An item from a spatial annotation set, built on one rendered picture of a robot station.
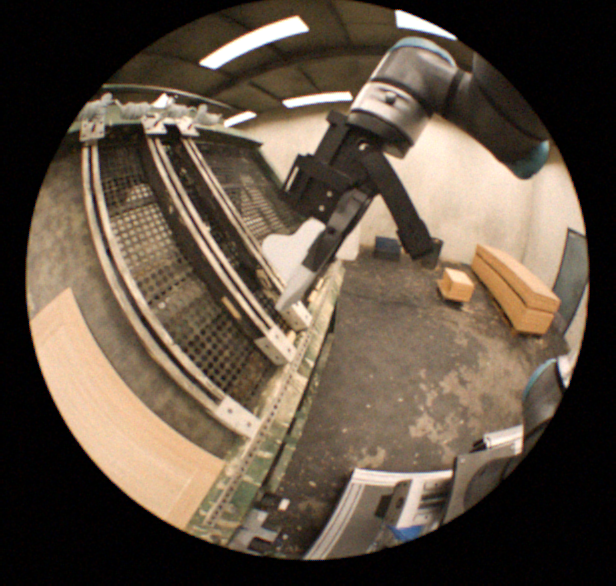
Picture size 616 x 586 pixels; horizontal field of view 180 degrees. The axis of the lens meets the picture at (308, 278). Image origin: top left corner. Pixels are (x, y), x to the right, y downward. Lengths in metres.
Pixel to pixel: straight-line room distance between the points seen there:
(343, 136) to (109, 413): 0.60
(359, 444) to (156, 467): 1.27
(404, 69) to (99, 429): 0.70
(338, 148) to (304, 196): 0.06
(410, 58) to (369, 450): 1.62
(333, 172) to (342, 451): 1.47
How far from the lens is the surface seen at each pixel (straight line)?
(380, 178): 0.18
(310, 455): 1.45
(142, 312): 0.45
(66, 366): 0.52
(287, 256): 0.17
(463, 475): 0.51
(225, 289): 0.57
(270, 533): 0.72
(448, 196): 5.37
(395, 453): 1.56
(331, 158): 0.20
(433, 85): 0.21
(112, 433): 0.52
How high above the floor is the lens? 1.43
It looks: 27 degrees down
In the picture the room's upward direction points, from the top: straight up
